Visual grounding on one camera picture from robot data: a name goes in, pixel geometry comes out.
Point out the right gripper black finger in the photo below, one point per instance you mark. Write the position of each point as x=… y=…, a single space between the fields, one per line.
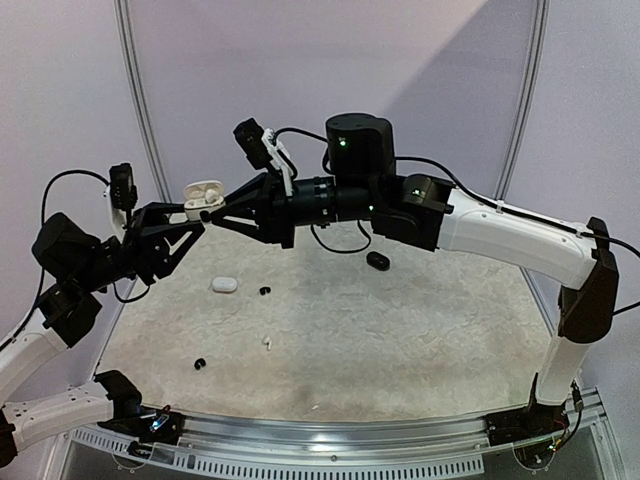
x=255 y=194
x=221 y=218

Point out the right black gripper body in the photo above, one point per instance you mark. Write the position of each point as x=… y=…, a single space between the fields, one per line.
x=279 y=209

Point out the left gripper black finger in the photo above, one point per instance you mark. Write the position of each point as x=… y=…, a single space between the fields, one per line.
x=165 y=246
x=159 y=212

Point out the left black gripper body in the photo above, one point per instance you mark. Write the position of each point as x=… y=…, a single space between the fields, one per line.
x=133 y=242

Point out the small white charging case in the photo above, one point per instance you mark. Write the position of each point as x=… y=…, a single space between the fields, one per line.
x=203 y=196

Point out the white oval charging case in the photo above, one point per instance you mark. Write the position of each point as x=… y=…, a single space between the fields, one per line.
x=224 y=285

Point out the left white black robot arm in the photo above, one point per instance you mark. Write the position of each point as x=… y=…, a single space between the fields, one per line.
x=83 y=265

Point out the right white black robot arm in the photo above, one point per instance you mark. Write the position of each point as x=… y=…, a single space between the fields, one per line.
x=429 y=213

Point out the black charging case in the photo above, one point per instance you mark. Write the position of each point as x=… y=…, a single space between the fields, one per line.
x=378 y=261

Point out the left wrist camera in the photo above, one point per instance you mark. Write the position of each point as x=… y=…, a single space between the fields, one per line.
x=121 y=196

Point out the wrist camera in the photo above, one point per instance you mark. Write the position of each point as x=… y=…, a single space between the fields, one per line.
x=263 y=151
x=121 y=196

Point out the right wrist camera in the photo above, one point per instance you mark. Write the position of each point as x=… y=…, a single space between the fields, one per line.
x=263 y=151

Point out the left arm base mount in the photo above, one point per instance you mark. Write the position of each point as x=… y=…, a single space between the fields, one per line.
x=149 y=425

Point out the left aluminium frame post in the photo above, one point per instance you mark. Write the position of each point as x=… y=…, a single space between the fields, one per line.
x=133 y=73

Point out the aluminium frame post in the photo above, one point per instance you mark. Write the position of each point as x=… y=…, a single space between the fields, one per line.
x=525 y=98
x=133 y=73

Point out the aluminium front rail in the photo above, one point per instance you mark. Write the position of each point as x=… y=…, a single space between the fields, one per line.
x=459 y=447

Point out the right aluminium frame post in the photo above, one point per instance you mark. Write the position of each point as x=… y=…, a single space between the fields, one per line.
x=525 y=98

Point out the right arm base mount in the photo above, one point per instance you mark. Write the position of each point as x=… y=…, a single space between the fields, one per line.
x=531 y=421

